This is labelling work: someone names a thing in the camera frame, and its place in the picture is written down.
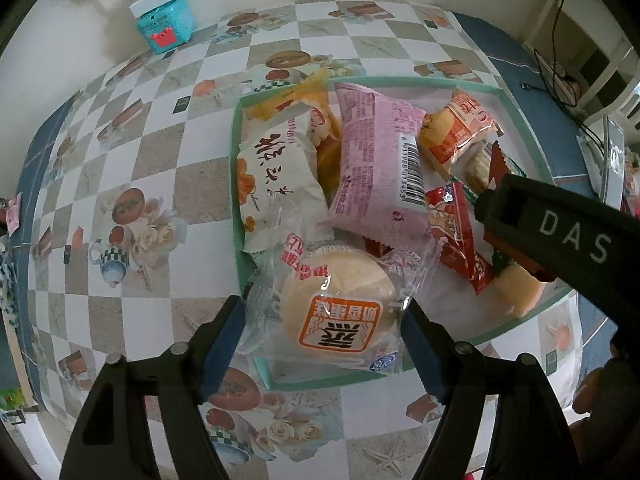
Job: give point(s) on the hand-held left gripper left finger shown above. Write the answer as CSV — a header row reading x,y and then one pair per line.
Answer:
x,y
222,345

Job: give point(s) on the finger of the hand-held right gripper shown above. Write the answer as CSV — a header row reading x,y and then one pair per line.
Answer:
x,y
505,247
500,205

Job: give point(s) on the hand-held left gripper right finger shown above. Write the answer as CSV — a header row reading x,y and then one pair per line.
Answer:
x,y
425,355

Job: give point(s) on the pale yellow cake packet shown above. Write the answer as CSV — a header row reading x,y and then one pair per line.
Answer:
x,y
517,290

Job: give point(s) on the clear cracker packet green edges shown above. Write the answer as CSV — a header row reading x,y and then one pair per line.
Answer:
x,y
477,165

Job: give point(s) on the white box with teal rim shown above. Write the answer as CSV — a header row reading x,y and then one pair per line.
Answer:
x,y
450,310

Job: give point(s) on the cream orange roll cake packet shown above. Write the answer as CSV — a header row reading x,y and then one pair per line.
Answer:
x,y
460,130

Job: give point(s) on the round bun clear packet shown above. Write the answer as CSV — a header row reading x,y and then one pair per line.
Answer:
x,y
330,310

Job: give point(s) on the pink snack packet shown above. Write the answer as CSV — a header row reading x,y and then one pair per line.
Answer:
x,y
375,160

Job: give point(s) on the white pastry packet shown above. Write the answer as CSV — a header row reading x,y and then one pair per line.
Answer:
x,y
275,170

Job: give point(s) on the yellow soft bread packet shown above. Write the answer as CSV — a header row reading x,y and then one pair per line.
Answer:
x,y
300,92

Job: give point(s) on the white flat device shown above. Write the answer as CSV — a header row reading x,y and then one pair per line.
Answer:
x,y
612,160

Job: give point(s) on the white wooden furniture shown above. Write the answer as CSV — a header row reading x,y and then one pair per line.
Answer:
x,y
612,60

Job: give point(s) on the beige paper strip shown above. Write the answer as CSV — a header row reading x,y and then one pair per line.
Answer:
x,y
22,370

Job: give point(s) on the green yellow package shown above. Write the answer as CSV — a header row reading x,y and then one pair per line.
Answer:
x,y
10,397

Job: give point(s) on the crumpled blue white wrapper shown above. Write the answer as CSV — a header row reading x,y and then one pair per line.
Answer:
x,y
7,280

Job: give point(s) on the small pink candy packet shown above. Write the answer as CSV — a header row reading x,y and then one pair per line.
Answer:
x,y
12,215

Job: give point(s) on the teal toy box red crown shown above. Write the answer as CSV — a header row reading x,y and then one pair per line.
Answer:
x,y
165,22

